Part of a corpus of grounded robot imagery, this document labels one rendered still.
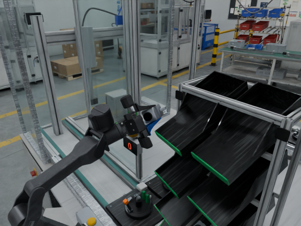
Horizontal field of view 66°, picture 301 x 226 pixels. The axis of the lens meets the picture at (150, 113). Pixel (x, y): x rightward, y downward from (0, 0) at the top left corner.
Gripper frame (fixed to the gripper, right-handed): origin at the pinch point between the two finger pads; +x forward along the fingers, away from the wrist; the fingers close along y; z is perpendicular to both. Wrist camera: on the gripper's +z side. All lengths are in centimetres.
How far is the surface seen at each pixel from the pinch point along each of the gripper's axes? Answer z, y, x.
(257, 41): -478, 11, 573
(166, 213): -5.8, -35.8, -7.2
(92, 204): -51, -34, -31
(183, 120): 6.8, -5.5, 7.7
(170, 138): 8.7, -8.2, 0.3
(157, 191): -45, -44, 2
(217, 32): -520, 86, 479
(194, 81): 7.2, 4.5, 16.6
